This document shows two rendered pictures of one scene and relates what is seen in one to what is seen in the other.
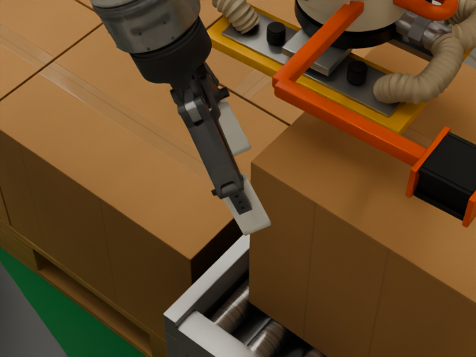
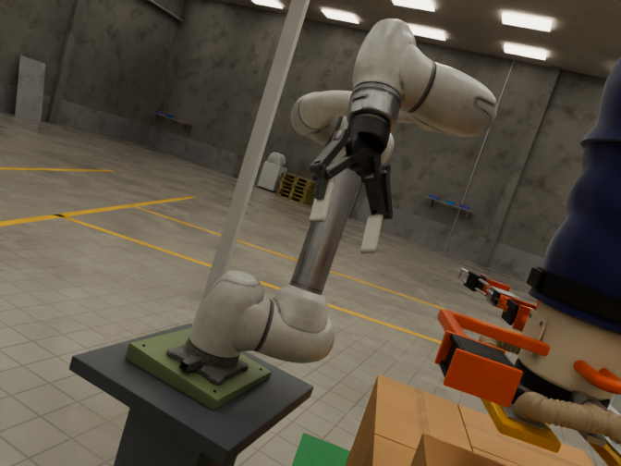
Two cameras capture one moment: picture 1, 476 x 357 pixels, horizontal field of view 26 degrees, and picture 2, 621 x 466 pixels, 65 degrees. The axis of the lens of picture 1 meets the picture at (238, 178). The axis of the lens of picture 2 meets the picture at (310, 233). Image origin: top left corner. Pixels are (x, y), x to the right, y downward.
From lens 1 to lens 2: 103 cm
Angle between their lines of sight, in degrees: 64
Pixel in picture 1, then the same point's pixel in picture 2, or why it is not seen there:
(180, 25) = (370, 104)
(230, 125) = (373, 229)
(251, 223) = (316, 213)
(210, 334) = not seen: outside the picture
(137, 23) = (355, 94)
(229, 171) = (323, 157)
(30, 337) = (250, 420)
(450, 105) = not seen: outside the picture
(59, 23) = not seen: hidden behind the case
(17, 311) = (263, 414)
